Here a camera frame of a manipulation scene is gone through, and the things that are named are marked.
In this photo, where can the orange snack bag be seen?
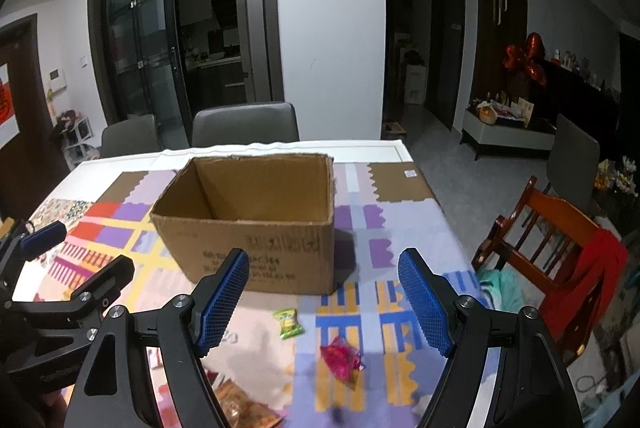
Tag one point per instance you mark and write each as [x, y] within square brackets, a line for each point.
[241, 411]

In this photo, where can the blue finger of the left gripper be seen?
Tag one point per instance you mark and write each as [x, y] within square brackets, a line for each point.
[105, 287]
[39, 242]

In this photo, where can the brown cardboard box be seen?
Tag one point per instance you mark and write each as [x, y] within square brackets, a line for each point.
[279, 209]

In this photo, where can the black sliding glass door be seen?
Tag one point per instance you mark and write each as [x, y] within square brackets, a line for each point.
[170, 59]

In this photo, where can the red heart balloons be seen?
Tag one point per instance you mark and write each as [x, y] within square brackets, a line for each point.
[528, 59]

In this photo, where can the grey chair left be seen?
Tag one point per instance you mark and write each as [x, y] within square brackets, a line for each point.
[133, 136]

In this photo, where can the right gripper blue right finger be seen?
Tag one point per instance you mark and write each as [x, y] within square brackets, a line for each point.
[532, 387]

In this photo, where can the green durian candy packet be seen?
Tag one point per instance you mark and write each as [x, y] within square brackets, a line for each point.
[288, 323]

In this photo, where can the red wooden chair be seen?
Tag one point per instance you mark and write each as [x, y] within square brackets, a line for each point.
[574, 262]

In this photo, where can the red fu door poster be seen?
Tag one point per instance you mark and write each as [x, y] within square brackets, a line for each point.
[8, 123]

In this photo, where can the teal cloth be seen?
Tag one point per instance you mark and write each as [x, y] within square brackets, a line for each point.
[501, 289]

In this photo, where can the white shoe rack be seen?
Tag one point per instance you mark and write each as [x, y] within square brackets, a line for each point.
[72, 133]

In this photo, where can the grey chair middle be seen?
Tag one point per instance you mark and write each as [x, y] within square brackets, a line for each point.
[245, 124]

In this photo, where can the white low cabinet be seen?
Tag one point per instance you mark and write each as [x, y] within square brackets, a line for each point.
[500, 140]

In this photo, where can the magenta crinkled candy wrapper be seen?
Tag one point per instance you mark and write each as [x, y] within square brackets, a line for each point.
[343, 360]

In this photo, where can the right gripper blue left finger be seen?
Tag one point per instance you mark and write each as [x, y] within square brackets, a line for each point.
[114, 386]

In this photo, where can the colourful patterned table mat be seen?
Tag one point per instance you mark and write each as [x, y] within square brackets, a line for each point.
[106, 210]

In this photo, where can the dark grey chair right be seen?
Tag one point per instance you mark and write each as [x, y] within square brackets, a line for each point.
[573, 164]

